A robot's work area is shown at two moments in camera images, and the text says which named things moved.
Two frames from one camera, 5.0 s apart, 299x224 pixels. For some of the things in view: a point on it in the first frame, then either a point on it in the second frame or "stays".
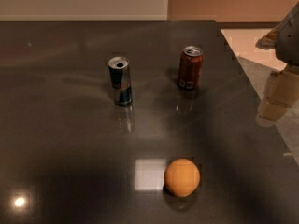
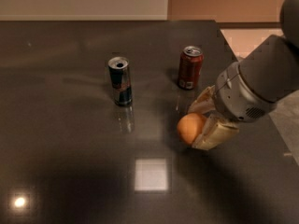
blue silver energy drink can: (121, 80) stays
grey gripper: (289, 42) to (238, 95)
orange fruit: (181, 177) to (189, 127)
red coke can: (191, 67) stays
